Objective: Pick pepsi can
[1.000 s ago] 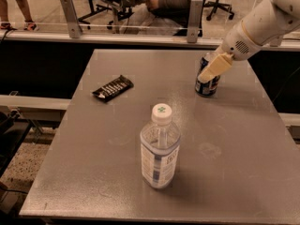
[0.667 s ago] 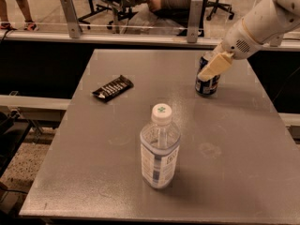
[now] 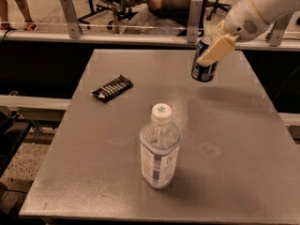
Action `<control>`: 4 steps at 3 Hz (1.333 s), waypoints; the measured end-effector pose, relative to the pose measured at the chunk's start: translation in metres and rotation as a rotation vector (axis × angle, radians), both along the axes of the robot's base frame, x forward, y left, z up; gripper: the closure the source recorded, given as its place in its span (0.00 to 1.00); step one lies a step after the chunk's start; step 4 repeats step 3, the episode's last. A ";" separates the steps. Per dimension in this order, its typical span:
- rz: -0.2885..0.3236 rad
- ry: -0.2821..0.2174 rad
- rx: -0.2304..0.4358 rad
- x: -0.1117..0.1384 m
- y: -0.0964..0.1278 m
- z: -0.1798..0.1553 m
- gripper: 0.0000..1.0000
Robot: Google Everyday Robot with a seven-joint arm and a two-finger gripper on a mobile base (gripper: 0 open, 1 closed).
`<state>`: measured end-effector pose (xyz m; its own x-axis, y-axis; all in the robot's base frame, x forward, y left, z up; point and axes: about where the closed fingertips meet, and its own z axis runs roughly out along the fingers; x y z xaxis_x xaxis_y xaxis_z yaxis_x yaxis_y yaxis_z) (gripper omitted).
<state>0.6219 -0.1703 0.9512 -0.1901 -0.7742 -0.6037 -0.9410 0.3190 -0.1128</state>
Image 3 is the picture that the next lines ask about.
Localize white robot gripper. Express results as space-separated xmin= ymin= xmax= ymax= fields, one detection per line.
xmin=197 ymin=0 xmax=270 ymax=67

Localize blue pepsi can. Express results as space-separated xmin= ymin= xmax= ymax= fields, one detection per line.
xmin=191 ymin=36 xmax=218 ymax=83

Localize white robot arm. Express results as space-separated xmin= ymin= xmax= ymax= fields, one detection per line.
xmin=197 ymin=0 xmax=300 ymax=67

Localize seated person grey sweater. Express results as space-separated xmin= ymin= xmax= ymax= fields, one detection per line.
xmin=127 ymin=0 xmax=205 ymax=37

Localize black office chair left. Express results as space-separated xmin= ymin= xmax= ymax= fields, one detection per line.
xmin=78 ymin=0 xmax=143 ymax=33

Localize clear water bottle white cap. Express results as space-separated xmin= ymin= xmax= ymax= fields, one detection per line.
xmin=140 ymin=103 xmax=180 ymax=189

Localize black snack bar wrapper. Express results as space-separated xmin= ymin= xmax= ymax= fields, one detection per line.
xmin=92 ymin=75 xmax=134 ymax=102

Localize standing person legs orange shoes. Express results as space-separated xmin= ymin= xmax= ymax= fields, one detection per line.
xmin=0 ymin=0 xmax=38 ymax=32

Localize black equipment at left edge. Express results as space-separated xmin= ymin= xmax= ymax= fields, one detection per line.
xmin=0 ymin=112 xmax=31 ymax=176

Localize middle metal glass bracket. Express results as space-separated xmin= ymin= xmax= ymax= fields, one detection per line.
xmin=187 ymin=0 xmax=203 ymax=43

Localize metal glass bracket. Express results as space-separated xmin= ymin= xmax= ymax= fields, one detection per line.
xmin=59 ymin=0 xmax=82 ymax=38
xmin=265 ymin=14 xmax=293 ymax=47
xmin=187 ymin=0 xmax=203 ymax=43

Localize right metal glass bracket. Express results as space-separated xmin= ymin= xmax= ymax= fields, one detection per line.
xmin=265 ymin=14 xmax=293 ymax=47

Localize left metal glass bracket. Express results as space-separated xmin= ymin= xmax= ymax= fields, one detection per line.
xmin=59 ymin=0 xmax=82 ymax=38

